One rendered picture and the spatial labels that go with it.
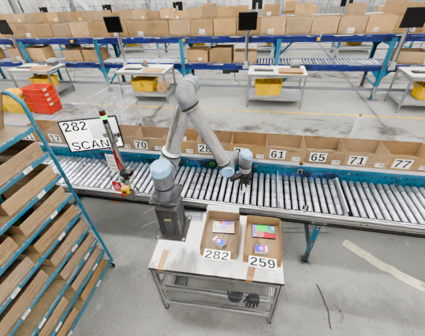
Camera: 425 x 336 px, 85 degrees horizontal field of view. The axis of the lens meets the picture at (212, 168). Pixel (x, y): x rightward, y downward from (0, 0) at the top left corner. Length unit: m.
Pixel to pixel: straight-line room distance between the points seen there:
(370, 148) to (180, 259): 2.29
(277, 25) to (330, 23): 1.18
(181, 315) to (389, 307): 1.93
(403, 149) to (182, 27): 5.62
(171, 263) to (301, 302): 1.36
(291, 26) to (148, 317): 6.30
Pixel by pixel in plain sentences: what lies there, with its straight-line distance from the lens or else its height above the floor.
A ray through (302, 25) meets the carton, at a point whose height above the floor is 1.56.
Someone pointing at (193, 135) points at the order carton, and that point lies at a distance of 2.90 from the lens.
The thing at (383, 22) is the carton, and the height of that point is 1.60.
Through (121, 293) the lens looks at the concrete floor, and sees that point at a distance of 2.82.
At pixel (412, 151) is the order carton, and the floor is 0.94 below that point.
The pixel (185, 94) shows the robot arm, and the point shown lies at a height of 1.94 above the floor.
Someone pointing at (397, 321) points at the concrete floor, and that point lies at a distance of 2.97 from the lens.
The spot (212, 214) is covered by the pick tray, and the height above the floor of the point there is 0.80.
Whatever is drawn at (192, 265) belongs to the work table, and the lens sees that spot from 1.91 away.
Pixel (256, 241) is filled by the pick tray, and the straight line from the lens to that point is 2.01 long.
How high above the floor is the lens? 2.41
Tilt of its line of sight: 38 degrees down
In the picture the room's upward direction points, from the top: 3 degrees counter-clockwise
